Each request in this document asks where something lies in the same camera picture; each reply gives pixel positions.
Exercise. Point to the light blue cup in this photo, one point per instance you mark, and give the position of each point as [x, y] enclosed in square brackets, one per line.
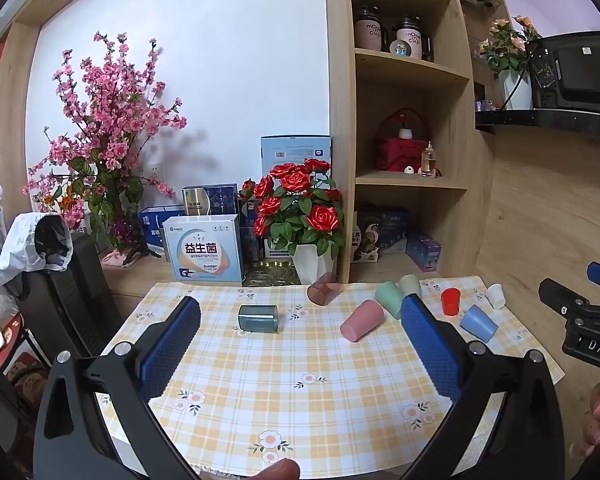
[479, 323]

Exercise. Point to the dark blue gold box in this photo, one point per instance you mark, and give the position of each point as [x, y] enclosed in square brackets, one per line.
[211, 200]

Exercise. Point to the small blue box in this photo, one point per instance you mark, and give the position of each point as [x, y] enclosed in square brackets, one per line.
[424, 251]

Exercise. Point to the orange rose plant white vase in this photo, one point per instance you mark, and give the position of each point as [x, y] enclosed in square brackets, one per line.
[509, 52]

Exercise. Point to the white wall socket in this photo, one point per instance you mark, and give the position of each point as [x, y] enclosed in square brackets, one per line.
[152, 170]

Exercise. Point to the small white cup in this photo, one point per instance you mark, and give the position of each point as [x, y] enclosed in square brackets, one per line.
[496, 296]

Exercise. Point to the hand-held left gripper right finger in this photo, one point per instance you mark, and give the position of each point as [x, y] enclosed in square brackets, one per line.
[430, 345]

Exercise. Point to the blue carton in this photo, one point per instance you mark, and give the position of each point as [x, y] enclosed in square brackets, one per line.
[157, 225]

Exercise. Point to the blue printed box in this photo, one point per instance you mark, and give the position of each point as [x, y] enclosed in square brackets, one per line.
[394, 230]

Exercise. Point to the pink blossom branch plant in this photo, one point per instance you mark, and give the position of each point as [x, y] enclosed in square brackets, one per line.
[107, 130]

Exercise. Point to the red rose plant white pot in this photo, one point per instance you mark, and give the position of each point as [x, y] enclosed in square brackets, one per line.
[300, 210]

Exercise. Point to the pink cup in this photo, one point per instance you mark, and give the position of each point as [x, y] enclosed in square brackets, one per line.
[361, 321]

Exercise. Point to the yellow checked floral tablecloth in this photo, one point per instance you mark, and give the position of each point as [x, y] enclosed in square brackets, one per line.
[290, 380]

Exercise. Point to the green cup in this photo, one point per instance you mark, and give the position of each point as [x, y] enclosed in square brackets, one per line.
[389, 298]

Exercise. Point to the dark box with swan print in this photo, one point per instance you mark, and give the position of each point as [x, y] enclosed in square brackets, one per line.
[365, 240]

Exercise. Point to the wooden shelf unit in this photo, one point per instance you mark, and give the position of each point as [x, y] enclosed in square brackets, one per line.
[340, 110]

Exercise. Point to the black counter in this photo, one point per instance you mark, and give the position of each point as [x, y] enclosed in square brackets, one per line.
[545, 120]

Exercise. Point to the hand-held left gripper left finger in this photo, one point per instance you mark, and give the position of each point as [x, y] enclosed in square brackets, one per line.
[172, 345]

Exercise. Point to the grey white jacket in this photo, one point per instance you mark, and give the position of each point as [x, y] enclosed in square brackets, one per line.
[27, 247]

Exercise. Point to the black office chair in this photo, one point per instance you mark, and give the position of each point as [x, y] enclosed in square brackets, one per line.
[67, 305]

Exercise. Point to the white and blue box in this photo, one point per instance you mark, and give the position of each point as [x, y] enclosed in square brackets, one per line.
[203, 250]

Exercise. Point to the black microwave oven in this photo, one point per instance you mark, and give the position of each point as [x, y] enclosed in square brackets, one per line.
[575, 70]

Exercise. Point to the pale grey-green cup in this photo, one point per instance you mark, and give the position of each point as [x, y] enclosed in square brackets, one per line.
[410, 285]

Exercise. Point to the person's left hand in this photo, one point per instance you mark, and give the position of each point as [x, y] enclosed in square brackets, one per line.
[279, 471]

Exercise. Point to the clear blue-grey cup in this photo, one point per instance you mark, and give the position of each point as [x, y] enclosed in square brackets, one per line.
[258, 318]

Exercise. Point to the clear glass bottle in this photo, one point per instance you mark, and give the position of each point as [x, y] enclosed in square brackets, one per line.
[428, 161]

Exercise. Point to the clear dark red cup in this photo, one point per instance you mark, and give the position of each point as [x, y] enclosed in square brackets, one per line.
[324, 292]

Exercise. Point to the tall light blue box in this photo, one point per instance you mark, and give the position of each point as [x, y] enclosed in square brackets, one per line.
[295, 149]

